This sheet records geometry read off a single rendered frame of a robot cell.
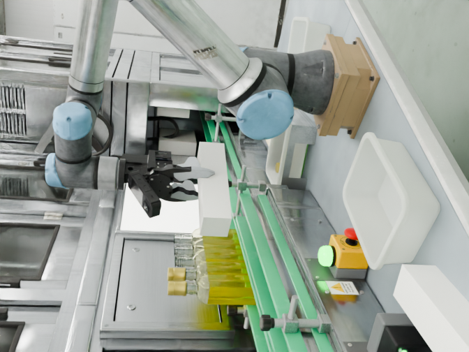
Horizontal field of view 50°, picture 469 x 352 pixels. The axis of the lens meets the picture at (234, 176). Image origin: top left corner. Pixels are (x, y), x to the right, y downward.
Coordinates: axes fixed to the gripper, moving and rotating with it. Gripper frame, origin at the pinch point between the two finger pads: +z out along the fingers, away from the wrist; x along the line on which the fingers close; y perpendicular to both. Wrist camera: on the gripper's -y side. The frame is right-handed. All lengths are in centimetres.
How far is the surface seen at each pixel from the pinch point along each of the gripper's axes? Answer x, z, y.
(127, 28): 157, -39, 354
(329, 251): -0.5, 25.2, -17.8
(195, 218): 56, 5, 38
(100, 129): 64, -35, 94
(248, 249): 21.1, 13.3, -1.4
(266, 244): 10.9, 15.3, -7.6
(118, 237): 50, -22, 24
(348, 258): -1.4, 28.6, -19.9
